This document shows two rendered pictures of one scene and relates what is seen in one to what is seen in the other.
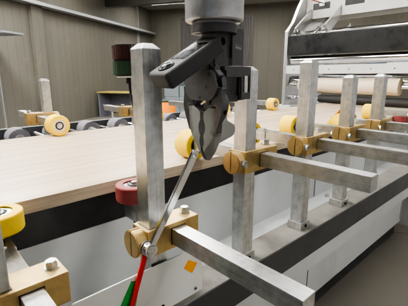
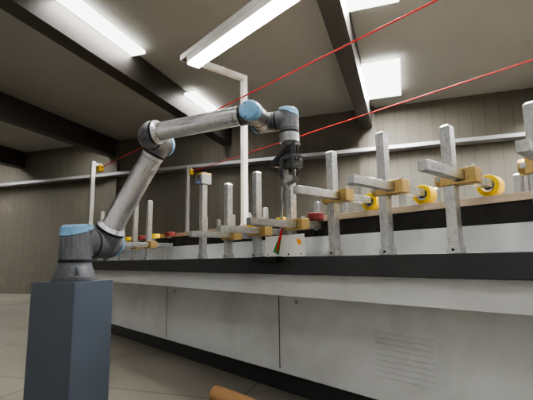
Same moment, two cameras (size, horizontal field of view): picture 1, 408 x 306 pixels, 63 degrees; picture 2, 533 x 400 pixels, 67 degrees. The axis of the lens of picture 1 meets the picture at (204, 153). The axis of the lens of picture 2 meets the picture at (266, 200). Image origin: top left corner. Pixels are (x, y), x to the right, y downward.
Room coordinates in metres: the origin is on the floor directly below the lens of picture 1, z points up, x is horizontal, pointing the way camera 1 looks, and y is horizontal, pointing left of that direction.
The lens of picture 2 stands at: (0.47, -1.79, 0.68)
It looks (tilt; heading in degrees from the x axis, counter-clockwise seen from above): 9 degrees up; 91
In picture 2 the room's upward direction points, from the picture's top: 1 degrees counter-clockwise
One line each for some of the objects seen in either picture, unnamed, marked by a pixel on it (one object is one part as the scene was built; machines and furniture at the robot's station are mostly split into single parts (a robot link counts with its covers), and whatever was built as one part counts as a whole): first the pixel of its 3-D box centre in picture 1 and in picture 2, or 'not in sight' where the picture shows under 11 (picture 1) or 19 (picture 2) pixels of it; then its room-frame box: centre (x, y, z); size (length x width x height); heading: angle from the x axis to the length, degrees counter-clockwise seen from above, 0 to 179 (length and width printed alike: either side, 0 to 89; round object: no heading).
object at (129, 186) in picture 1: (135, 206); (316, 224); (0.67, 0.15, 0.85); 0.08 x 0.08 x 0.11
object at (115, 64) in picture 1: (130, 68); not in sight; (0.58, 0.13, 1.14); 0.06 x 0.06 x 0.02
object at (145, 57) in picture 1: (150, 187); (291, 205); (0.55, 0.09, 0.94); 0.03 x 0.03 x 0.48; 43
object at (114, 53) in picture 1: (130, 53); not in sight; (0.58, 0.13, 1.17); 0.06 x 0.06 x 0.02
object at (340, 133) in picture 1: (348, 132); (457, 177); (1.07, -0.48, 0.94); 0.13 x 0.06 x 0.05; 133
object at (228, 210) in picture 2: not in sight; (228, 225); (0.21, 0.46, 0.88); 0.03 x 0.03 x 0.48; 43
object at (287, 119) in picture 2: not in sight; (288, 121); (0.54, -0.01, 1.31); 0.10 x 0.09 x 0.12; 161
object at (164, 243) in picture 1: (161, 231); (295, 225); (0.57, 0.08, 0.84); 0.13 x 0.06 x 0.05; 133
